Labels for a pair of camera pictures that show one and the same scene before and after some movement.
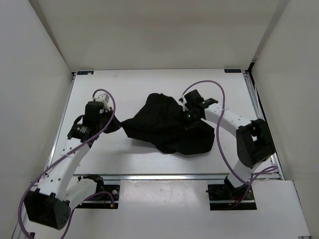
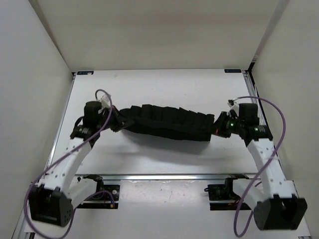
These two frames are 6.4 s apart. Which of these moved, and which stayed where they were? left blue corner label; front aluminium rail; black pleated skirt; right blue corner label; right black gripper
Moved: right black gripper; black pleated skirt
Stayed: front aluminium rail; right blue corner label; left blue corner label
